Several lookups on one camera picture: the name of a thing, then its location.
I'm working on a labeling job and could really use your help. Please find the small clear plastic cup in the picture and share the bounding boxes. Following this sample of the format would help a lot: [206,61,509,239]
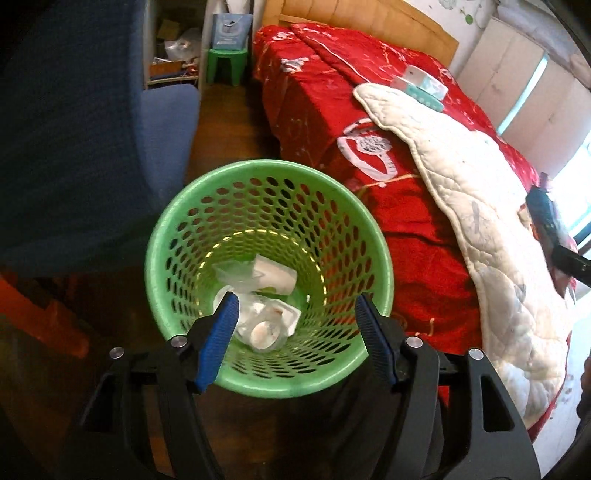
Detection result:
[240,314,284,354]

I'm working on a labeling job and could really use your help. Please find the large teal tissue pack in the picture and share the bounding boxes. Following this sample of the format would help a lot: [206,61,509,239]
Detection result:
[390,65,448,100]

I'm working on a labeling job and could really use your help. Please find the wooden headboard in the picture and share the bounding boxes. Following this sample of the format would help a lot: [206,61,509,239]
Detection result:
[262,0,460,65]

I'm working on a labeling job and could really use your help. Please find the white quilted blanket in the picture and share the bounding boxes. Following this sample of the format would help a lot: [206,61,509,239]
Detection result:
[353,83,578,428]

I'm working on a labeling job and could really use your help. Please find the cluttered white shelf unit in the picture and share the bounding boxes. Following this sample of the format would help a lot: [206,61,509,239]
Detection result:
[143,0,208,90]

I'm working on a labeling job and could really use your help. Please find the clear dome lid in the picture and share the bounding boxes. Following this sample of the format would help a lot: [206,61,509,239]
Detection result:
[215,261,257,294]

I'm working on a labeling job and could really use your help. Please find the orange furniture piece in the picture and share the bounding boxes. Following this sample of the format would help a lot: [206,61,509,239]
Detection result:
[0,272,90,358]

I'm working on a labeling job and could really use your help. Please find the blue fabric chair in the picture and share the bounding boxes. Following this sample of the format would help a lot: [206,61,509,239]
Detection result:
[0,0,201,278]

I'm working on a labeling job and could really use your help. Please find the blue paper bag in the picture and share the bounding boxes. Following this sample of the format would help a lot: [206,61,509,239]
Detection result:
[211,13,254,51]

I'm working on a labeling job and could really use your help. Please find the window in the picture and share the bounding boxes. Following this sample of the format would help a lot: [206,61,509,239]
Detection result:
[545,138,591,254]

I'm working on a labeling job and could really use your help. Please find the green plastic stool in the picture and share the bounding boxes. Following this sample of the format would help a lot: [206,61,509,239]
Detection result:
[206,46,250,87]

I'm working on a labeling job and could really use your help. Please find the white wardrobe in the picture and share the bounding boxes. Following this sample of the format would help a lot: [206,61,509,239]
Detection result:
[457,16,591,162]

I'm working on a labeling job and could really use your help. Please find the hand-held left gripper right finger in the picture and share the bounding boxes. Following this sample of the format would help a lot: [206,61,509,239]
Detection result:
[355,293,541,480]

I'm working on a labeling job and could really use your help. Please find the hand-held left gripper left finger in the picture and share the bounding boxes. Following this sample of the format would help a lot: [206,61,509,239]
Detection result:
[60,291,241,480]

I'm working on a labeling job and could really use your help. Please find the flat teal tissue pack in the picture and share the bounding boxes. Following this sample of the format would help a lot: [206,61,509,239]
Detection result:
[402,89,445,112]

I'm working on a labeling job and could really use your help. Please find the green plastic waste basket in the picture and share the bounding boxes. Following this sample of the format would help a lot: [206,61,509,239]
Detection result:
[144,159,394,400]

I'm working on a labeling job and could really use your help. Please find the red printed blanket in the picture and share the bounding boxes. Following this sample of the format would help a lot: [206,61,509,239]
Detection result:
[252,23,573,439]

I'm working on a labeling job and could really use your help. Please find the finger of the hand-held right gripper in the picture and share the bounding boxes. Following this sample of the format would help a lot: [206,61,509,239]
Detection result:
[525,173,591,278]

